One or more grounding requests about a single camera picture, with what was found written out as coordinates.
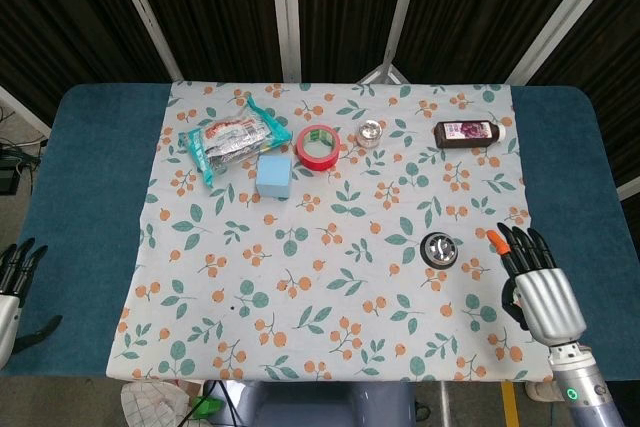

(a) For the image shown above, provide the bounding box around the small clear round jar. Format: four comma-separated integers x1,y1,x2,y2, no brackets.
355,119,385,148

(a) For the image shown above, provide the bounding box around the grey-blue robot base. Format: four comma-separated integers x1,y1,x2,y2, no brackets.
202,380,444,427

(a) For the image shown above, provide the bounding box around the green plastic object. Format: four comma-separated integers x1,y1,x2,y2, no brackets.
192,394,225,419

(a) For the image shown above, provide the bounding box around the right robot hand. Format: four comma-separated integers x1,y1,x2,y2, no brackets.
487,224,587,347

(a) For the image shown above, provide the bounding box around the silver teal snack bag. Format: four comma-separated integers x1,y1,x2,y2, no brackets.
178,91,294,188

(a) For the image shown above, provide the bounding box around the brown bottle white cap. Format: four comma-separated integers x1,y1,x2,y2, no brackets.
433,117,507,150

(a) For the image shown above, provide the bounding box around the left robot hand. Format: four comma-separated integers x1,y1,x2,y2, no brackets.
0,236,64,371

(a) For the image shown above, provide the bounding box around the floral orange leaf tablecloth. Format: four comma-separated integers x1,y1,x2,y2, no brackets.
106,80,555,382

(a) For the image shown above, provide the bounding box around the white shoe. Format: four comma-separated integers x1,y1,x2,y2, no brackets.
524,379,565,403

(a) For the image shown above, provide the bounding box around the bundle of floor cables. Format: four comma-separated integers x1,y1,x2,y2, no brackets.
0,101,44,194

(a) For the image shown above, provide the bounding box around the black cable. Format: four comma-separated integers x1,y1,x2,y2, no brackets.
185,380,236,427

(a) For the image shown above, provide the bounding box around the grey metal stand foot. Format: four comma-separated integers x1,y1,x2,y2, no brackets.
358,62,407,86

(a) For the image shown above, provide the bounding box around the red tape roll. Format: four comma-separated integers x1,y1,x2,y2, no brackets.
295,124,343,169

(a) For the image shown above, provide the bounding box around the teal table cover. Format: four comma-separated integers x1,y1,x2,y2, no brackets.
0,82,634,381

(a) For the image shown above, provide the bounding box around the light blue foam cube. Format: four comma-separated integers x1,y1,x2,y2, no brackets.
255,154,293,200

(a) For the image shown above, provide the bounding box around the white screen frame post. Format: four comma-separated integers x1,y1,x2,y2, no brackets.
503,0,604,86
382,0,427,71
104,0,185,82
268,0,302,83
616,179,640,202
0,85,52,141

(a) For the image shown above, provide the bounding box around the dark slatted screen backdrop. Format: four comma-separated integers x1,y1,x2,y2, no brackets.
0,0,640,188

